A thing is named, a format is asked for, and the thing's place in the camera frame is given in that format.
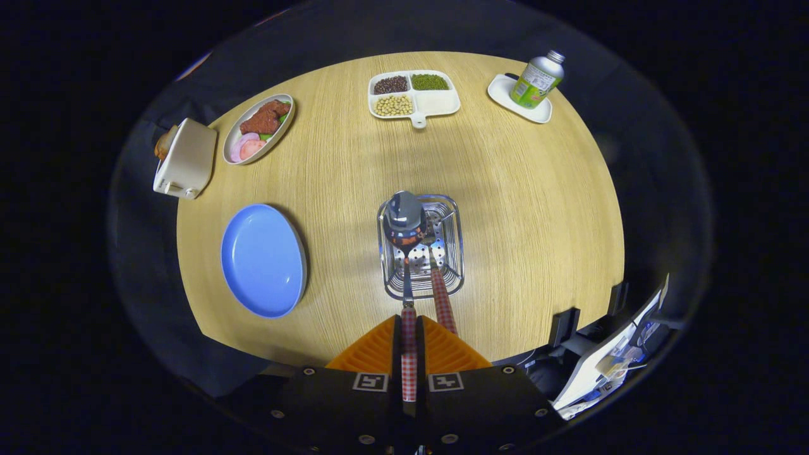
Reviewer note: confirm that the perforated metal basket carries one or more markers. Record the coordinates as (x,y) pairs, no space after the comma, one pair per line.
(452,253)

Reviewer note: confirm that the pink ham slices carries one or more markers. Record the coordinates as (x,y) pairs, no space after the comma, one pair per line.
(246,148)

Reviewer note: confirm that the oval white food dish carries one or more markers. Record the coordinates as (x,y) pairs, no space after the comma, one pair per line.
(281,129)

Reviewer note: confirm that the toasted bread slice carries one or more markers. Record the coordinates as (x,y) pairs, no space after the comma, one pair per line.
(164,142)

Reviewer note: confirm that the dark red beans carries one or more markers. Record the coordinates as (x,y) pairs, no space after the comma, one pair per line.
(390,84)

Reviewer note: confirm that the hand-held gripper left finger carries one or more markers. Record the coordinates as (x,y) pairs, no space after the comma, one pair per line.
(354,411)

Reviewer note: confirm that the black table clamp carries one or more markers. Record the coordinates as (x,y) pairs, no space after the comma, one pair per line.
(564,327)
(618,297)

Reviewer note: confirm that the cream white toaster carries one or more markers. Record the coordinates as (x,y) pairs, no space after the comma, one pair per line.
(189,158)

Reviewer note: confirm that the brown fried meat pieces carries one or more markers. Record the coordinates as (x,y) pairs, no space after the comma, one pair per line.
(262,119)

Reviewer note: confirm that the divided white bean dish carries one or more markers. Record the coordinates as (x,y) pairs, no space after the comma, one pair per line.
(436,102)

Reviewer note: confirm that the green mung beans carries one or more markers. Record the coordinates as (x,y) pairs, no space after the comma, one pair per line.
(430,81)

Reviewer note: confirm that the green label metal bottle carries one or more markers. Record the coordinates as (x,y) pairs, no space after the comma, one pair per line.
(536,82)

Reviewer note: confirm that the blue round plate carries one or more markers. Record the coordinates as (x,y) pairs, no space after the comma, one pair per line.
(262,262)

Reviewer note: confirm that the small square white dish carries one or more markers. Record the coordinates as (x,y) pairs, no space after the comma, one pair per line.
(502,93)

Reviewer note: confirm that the yellow soybeans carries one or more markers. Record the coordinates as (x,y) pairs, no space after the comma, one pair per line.
(393,105)

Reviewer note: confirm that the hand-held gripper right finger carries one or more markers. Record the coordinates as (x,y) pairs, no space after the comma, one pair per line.
(480,411)

